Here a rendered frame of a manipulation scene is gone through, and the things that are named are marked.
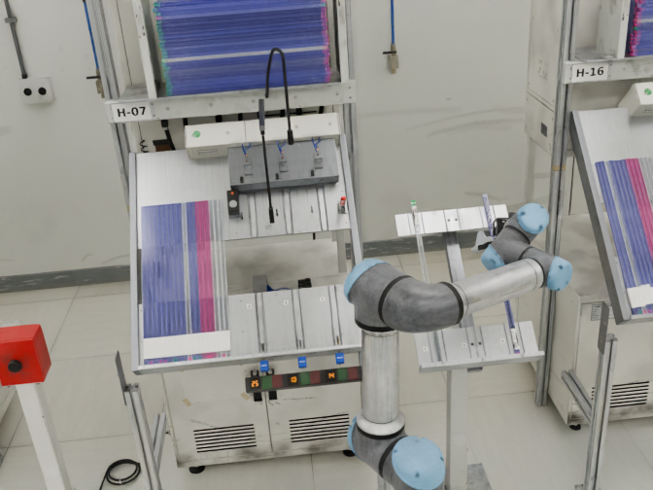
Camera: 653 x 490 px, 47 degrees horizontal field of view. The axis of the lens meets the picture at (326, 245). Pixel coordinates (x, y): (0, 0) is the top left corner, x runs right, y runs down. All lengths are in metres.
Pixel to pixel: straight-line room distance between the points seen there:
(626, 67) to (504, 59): 1.51
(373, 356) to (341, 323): 0.55
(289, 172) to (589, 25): 1.12
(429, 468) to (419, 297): 0.41
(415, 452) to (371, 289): 0.40
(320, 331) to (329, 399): 0.53
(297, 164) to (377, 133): 1.69
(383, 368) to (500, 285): 0.32
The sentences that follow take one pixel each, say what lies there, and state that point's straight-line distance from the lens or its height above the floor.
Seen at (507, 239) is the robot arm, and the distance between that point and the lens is 1.86.
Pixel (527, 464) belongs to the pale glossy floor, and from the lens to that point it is 2.91.
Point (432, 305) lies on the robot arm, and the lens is 1.53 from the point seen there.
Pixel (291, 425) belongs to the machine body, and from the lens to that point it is 2.75.
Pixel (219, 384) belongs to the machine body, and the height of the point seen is 0.41.
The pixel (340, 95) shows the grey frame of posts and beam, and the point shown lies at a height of 1.34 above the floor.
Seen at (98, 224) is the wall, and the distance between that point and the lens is 4.22.
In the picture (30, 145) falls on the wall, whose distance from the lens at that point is 4.14.
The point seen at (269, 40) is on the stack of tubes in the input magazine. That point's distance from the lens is 2.31.
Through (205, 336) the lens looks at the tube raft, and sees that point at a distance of 2.22.
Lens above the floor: 1.95
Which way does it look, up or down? 26 degrees down
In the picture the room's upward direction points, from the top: 4 degrees counter-clockwise
